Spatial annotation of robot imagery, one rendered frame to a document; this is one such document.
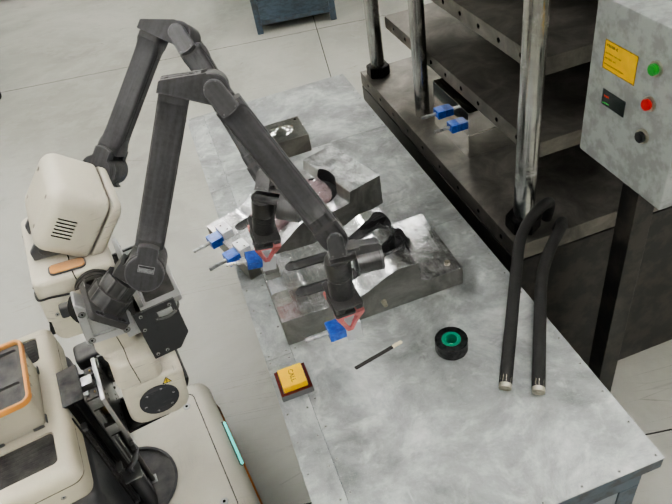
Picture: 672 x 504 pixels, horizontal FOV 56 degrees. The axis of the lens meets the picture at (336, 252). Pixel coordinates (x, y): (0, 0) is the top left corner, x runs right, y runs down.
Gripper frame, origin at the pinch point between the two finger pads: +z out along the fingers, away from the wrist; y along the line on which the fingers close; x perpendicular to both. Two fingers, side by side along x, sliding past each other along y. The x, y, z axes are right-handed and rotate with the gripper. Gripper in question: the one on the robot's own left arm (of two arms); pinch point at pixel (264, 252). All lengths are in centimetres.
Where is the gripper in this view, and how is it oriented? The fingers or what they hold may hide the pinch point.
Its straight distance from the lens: 168.5
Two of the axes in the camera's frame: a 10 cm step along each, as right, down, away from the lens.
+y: -3.2, -7.1, 6.3
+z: -0.6, 6.8, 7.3
